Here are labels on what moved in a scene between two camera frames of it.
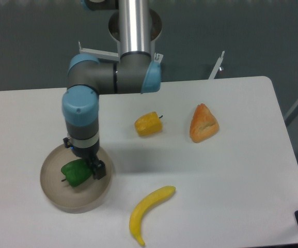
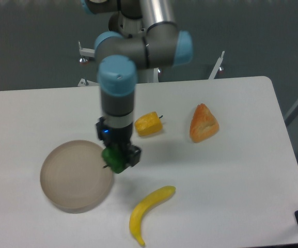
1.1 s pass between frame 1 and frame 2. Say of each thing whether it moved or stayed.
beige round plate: stayed
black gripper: moved
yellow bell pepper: stayed
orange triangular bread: stayed
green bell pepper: moved
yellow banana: stayed
